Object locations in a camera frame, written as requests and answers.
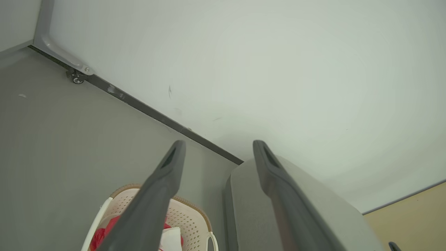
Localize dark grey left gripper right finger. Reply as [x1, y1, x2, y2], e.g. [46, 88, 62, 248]
[253, 140, 340, 251]

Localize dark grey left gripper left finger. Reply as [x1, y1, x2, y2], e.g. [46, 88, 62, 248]
[97, 140, 186, 251]

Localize red and white garment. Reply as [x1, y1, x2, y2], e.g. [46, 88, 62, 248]
[90, 214, 184, 251]

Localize grey fabric sofa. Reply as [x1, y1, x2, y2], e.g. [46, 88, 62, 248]
[223, 153, 385, 251]

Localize cream perforated laundry basket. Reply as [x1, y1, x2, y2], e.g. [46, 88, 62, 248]
[81, 184, 219, 251]

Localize black baseboard strip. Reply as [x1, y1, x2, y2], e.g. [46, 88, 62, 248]
[28, 45, 244, 166]

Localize small black caster wheel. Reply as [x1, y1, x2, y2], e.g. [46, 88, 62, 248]
[67, 70, 87, 85]

